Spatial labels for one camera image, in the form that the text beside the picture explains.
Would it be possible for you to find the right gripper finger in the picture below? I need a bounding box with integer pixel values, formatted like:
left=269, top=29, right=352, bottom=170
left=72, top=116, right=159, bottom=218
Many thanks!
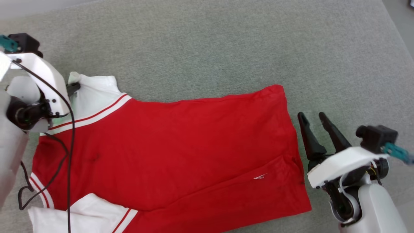
left=319, top=112, right=352, bottom=154
left=298, top=112, right=328, bottom=172

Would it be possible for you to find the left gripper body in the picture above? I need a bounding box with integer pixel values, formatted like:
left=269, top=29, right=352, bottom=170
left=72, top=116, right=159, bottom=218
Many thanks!
left=6, top=97, right=54, bottom=131

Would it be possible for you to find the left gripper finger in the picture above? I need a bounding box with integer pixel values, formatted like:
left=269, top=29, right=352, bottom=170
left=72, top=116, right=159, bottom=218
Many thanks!
left=66, top=82, right=81, bottom=96

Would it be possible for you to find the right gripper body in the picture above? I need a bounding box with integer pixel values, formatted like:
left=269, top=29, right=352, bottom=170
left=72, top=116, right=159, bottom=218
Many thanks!
left=323, top=158, right=389, bottom=224

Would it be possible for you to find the red and white shirt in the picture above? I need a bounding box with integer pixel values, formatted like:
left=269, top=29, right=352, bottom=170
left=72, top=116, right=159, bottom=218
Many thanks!
left=27, top=72, right=312, bottom=233

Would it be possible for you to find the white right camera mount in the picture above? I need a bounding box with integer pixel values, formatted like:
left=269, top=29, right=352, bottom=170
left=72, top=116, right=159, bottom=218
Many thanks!
left=307, top=146, right=390, bottom=189

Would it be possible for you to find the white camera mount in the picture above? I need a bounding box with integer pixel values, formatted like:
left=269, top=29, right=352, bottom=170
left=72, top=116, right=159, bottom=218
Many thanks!
left=0, top=52, right=71, bottom=134
left=307, top=146, right=390, bottom=189

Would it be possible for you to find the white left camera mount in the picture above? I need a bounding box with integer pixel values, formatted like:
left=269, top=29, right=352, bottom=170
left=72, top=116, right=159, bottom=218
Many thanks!
left=0, top=52, right=71, bottom=134

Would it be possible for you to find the teal right camera plug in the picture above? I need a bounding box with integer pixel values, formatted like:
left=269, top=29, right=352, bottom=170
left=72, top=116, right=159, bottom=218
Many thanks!
left=383, top=142, right=414, bottom=165

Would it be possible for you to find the teal camera plug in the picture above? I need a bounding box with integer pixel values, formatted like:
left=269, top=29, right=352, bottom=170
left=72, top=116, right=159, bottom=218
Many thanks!
left=0, top=35, right=18, bottom=53
left=383, top=142, right=414, bottom=165

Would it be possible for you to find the teal left camera plug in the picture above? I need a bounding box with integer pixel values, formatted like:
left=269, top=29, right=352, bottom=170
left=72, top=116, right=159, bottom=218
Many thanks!
left=0, top=35, right=18, bottom=53

